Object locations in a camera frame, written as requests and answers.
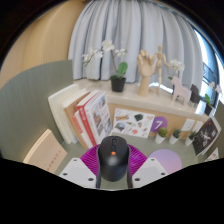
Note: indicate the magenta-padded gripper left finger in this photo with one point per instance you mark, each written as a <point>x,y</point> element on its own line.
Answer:
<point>78,171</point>

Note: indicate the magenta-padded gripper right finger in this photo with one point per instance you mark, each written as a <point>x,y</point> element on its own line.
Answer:
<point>150,170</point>

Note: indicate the black computer mouse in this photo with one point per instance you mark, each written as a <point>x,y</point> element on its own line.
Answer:
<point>113,160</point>

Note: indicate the purple mouse pad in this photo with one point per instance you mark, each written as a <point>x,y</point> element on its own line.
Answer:
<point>168,160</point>

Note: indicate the beige hardcover book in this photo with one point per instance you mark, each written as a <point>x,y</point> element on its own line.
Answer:
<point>45,153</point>

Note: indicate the purple round number sign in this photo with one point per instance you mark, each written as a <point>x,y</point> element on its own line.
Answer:
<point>159,124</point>

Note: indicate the red and white book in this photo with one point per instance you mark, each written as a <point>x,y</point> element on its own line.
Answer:
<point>83,123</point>

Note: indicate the white illustrated sticker card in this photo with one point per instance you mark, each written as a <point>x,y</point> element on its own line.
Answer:
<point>133,122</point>

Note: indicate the tan cover book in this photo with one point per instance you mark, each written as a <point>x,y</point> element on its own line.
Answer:
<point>71,116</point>

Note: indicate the thick white book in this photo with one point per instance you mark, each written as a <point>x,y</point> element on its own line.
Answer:
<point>59,110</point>

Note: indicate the black cover book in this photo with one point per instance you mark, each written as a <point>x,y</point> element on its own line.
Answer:
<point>206,136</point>

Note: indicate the light wooden desk shelf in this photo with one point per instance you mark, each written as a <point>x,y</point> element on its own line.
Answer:
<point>146,101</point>

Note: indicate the green desk partition panel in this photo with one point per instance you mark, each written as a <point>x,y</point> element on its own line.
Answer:
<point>26,106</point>

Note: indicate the white orchid in black pot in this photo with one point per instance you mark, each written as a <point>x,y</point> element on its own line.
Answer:
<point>176,65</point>
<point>208,109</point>
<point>118,84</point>

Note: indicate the pink horse figure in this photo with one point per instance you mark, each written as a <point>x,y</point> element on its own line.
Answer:
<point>180,90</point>

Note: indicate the wooden hand model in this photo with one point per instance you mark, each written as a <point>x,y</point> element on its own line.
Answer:
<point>145,73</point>

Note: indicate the wooden artist mannequin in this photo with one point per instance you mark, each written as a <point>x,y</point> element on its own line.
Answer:
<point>160,61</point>

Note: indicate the grey curtain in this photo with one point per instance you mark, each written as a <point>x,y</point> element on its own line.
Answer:
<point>133,26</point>

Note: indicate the white wall socket plate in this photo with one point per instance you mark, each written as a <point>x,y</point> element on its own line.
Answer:
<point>188,125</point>
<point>198,126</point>

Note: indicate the window with dark frame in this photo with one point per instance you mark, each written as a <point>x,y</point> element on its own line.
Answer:
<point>208,63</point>

